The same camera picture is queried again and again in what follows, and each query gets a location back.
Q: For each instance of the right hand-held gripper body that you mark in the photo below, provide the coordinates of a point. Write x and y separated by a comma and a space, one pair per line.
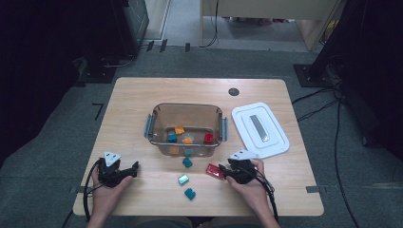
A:
242, 171

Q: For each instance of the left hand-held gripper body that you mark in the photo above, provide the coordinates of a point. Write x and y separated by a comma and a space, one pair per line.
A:
109, 174

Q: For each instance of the long red building block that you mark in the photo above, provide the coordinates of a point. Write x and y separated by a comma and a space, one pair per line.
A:
214, 171

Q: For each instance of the square red building block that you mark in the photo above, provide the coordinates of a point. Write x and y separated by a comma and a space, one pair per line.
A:
208, 138

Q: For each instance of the light teal building block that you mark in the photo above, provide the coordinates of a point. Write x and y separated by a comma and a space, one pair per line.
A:
189, 152

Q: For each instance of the shiny light cyan building block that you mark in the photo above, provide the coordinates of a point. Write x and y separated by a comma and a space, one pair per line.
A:
183, 179

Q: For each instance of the orange building block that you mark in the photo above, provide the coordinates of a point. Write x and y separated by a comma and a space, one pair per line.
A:
179, 130
174, 150
187, 140

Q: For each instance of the transparent brown storage box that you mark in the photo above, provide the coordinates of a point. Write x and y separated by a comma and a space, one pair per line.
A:
164, 123

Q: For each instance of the person's right hand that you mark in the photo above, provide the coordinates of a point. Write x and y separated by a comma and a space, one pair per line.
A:
250, 193

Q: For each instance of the person's left hand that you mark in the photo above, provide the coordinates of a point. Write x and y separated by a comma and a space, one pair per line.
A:
106, 199

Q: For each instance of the grey tape piece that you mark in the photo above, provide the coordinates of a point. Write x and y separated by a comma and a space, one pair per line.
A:
76, 189
313, 189

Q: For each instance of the black stand base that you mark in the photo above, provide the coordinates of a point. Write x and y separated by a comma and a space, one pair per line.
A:
98, 74

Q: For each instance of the black curtain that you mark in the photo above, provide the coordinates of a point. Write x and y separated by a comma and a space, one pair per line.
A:
38, 63
374, 63

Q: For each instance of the dark cabinet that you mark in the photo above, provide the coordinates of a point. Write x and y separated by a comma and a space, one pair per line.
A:
136, 22

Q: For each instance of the light wooden desk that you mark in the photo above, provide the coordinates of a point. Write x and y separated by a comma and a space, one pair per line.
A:
269, 8

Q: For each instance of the yellow object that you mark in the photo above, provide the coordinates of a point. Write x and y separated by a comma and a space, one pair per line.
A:
331, 28

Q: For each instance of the black stand base plate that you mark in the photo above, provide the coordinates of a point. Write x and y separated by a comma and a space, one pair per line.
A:
304, 77

